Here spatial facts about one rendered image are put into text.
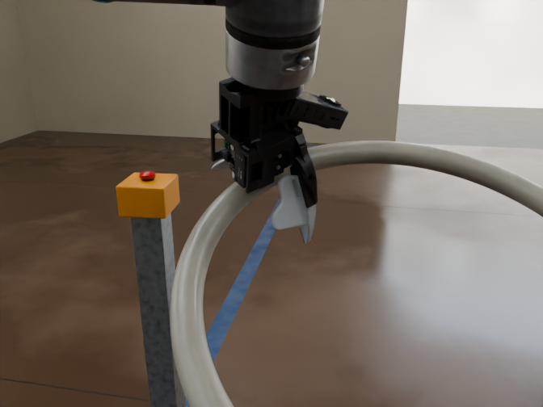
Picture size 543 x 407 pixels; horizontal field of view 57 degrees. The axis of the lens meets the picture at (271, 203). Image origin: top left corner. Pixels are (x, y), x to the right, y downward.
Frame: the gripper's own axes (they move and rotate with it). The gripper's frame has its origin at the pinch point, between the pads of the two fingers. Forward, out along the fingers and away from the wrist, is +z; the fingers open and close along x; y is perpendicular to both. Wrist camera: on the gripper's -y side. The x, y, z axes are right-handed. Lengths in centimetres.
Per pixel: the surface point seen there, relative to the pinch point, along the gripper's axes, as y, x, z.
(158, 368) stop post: 6, -34, 84
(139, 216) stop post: -1, -48, 41
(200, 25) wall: -278, -460, 208
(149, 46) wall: -230, -502, 240
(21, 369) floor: 38, -112, 165
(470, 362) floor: -120, 10, 154
